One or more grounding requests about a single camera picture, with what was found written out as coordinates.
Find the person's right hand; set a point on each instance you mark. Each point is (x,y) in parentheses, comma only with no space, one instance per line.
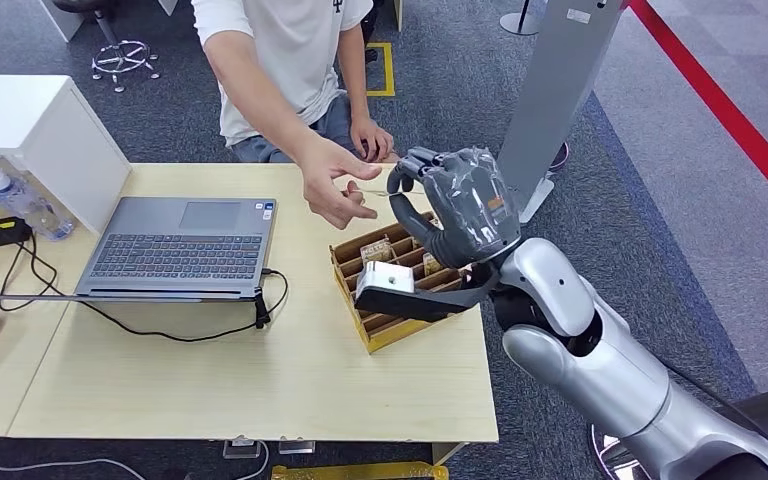
(328,175)

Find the closed steel floor box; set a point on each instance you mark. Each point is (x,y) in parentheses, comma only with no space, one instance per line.
(296,447)

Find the person's right forearm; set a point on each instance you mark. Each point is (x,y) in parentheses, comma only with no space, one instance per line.
(271,109)

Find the clear plastic water bottle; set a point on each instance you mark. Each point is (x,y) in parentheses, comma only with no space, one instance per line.
(26,202)

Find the white furniture panel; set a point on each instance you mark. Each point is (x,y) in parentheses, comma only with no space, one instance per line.
(62,16)

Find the chrome office chair base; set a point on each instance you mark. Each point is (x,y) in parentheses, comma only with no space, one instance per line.
(122,58)

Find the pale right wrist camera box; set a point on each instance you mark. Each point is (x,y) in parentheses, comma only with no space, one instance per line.
(380,277)

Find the round stanchion base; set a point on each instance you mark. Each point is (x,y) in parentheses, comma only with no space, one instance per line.
(520,23)

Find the person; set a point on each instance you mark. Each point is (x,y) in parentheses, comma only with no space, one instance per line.
(284,60)

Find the wooden slotted card box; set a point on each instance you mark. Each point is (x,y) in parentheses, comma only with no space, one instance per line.
(384,331)

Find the steel floor socket box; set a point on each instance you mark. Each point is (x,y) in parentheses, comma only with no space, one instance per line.
(241,450)

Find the grey laptop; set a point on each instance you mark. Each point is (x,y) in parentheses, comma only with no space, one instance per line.
(178,255)

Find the white desktop cabinet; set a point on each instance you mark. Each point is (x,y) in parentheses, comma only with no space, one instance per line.
(33,126)

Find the chrome round base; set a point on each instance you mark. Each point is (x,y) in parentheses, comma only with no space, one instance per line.
(606,457)

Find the person's left hand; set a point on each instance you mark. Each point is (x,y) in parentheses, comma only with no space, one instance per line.
(371,139)

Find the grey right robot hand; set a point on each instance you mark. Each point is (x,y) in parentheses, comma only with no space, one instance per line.
(470,205)

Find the grey standing panel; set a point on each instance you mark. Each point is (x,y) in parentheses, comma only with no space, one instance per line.
(556,86)

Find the brown patterned card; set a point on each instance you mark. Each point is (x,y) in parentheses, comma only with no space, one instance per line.
(377,250)
(432,265)

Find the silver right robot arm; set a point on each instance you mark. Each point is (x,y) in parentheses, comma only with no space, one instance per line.
(596,364)

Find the black camera bracket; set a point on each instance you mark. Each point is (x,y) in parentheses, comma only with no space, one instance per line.
(424,306)

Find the person's left forearm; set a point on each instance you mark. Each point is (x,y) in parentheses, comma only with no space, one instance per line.
(357,93)

